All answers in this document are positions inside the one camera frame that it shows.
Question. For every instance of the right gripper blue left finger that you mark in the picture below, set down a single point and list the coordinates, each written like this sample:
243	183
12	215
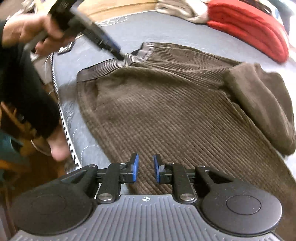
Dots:
113	177

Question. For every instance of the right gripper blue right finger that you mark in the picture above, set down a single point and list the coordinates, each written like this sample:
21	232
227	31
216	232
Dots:
178	176

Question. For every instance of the brown corduroy pants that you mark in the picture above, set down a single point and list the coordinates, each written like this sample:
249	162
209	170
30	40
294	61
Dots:
193	108

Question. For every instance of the person black sleeve forearm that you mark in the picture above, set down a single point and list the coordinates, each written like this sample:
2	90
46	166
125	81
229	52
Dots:
22	87

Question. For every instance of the person left hand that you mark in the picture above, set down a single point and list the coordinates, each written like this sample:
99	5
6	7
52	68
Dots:
23	28

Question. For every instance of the person right hand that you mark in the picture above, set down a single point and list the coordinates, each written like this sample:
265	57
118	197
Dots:
58	144

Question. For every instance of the cream folded blanket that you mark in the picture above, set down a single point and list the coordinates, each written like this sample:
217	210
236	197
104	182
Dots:
194	11

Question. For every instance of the red folded blanket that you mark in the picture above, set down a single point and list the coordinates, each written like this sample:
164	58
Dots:
251	25

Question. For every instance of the wooden bed frame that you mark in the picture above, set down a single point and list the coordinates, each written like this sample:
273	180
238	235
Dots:
102	10

